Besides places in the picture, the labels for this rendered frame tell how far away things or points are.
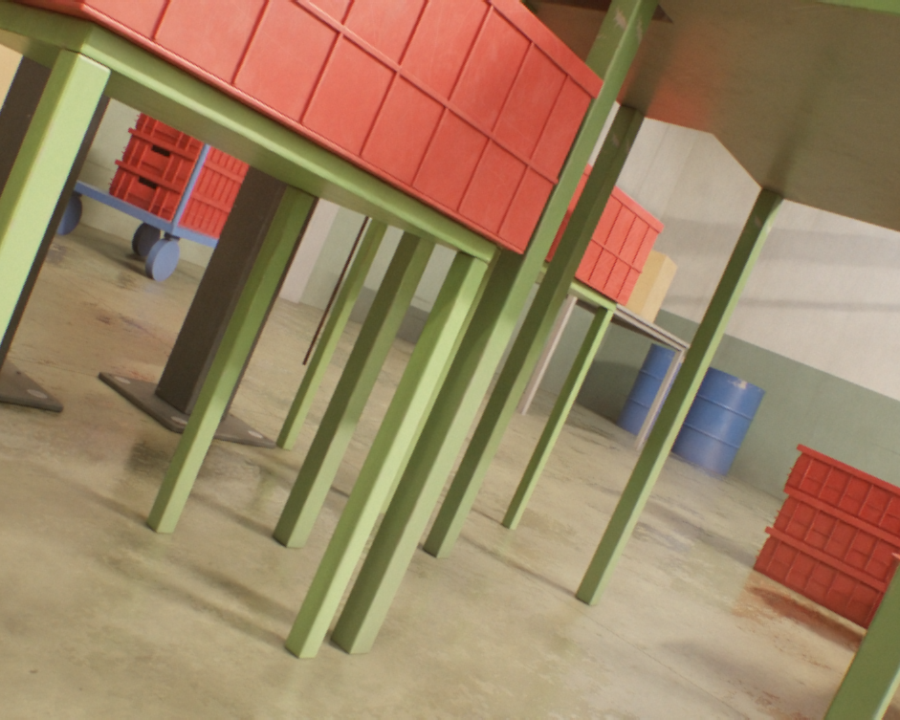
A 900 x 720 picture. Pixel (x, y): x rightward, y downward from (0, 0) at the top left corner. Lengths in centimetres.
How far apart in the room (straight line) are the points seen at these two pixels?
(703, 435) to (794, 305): 183
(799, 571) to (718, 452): 543
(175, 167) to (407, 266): 335
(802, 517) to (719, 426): 537
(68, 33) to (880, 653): 86
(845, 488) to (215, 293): 249
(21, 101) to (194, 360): 65
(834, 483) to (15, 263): 332
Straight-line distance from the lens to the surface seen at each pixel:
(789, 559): 380
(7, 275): 77
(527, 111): 106
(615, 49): 123
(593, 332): 238
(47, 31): 81
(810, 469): 380
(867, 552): 373
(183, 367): 211
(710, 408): 914
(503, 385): 181
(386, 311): 148
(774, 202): 205
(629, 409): 947
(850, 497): 377
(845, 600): 375
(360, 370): 149
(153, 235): 555
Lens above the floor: 46
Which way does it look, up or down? 4 degrees down
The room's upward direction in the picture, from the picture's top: 24 degrees clockwise
